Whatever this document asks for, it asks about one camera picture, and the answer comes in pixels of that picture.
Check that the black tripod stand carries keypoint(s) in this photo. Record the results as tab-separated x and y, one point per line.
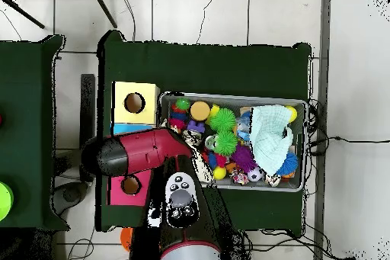
103	7

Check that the yellow ball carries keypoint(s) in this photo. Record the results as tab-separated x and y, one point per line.
292	113

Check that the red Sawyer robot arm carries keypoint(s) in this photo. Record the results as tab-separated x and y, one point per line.
146	150

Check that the dark green table cloth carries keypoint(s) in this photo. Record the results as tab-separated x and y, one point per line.
198	68
24	119

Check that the purple wooden block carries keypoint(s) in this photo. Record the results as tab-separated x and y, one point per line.
195	126

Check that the purple spiky ball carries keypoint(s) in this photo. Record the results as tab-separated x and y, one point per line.
243	157

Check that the lime green bowl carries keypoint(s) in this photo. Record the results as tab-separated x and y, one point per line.
4	200

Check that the shallow mesh bin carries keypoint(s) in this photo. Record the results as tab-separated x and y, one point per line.
268	101

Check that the orange plastic bucket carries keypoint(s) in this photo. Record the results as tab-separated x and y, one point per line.
125	238

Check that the mint green cloth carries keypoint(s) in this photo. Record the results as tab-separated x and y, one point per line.
268	138

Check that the wooden box with three holes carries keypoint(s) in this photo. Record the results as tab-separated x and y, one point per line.
146	95

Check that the green spiky ball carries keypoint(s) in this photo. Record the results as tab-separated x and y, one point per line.
222	119
226	143

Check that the cream waffle cloth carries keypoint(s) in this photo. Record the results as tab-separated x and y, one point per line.
208	176

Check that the multicolour spiky caterpillar toy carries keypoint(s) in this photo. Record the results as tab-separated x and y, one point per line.
182	104

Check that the blue spiky ball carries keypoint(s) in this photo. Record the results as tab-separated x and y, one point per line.
288	164

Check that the grey foot pedal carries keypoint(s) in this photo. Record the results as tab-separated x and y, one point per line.
71	194

